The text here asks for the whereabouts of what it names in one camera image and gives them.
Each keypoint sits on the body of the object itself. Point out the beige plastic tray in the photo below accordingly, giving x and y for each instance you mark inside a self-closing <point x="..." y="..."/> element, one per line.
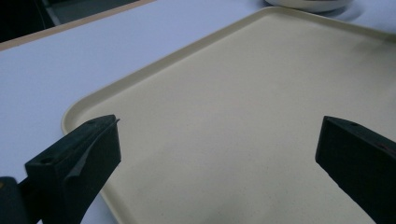
<point x="236" y="118"/>

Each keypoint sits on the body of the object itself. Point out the white bowl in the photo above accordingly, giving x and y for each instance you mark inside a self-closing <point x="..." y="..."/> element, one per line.
<point x="308" y="4"/>

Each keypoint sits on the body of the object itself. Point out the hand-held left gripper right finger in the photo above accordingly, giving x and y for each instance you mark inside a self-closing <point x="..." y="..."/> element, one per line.
<point x="361" y="161"/>

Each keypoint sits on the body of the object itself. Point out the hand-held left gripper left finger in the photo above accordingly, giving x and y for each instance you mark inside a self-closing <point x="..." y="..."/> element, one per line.
<point x="77" y="161"/>

